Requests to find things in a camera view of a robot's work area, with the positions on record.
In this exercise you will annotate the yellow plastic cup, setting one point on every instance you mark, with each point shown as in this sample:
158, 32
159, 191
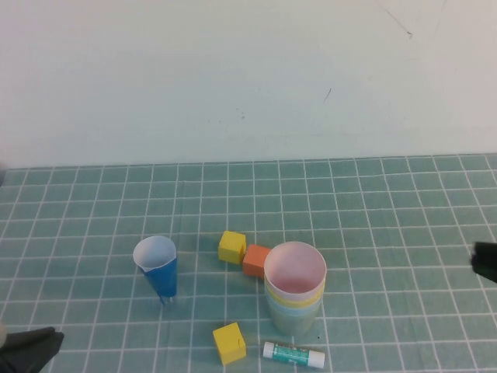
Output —
295, 301

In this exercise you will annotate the pink plastic cup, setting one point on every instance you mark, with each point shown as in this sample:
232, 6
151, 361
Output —
295, 264

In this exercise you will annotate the green checkered tablecloth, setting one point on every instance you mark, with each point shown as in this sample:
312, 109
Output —
388, 217

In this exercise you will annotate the yellow notched wooden cube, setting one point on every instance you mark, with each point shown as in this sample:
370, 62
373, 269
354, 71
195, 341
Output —
231, 248
229, 346

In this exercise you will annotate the white green glue stick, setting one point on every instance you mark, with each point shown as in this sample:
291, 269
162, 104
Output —
293, 354

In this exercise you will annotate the light blue plastic cup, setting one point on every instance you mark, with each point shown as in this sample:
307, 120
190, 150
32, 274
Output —
295, 309

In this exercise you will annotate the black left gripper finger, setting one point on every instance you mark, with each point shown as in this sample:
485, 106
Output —
27, 355
31, 334

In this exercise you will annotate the blue paper cone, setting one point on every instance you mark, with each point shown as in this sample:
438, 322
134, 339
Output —
163, 279

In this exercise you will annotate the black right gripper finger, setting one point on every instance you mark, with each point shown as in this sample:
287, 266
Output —
485, 269
487, 249

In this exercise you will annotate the orange wooden cube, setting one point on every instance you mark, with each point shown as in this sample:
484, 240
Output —
254, 261

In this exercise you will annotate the pale green plastic cup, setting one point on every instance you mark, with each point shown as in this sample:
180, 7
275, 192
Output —
293, 324

